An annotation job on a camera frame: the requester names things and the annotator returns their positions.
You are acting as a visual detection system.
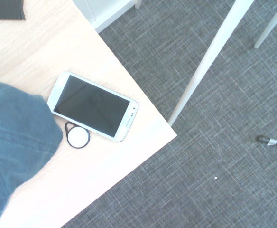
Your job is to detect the long white furniture leg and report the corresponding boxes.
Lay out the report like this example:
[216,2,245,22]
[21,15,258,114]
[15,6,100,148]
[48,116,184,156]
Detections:
[167,0,255,127]

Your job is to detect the white smartphone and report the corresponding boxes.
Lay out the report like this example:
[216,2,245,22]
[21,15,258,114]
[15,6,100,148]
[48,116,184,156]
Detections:
[47,71,139,143]

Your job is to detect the white cabinet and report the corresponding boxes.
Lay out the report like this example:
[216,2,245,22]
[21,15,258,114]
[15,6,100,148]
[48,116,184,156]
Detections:
[71,0,143,34]

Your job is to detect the short white furniture leg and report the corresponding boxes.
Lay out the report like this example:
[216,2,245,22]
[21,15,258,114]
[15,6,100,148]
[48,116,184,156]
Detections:
[254,0,277,49]

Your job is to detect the blue denim cap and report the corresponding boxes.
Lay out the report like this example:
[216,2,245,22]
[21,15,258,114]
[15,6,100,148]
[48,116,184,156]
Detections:
[0,81,64,228]

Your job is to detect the black pen with tape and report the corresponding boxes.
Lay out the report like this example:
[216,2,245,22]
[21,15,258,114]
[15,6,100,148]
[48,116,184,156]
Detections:
[257,135,277,149]

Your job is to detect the black flat pouch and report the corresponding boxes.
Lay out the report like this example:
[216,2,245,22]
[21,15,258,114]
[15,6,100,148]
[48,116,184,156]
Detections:
[0,0,26,21]

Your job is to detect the round black-rimmed key fob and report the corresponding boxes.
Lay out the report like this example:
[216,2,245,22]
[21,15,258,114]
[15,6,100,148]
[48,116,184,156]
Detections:
[65,122,91,150]

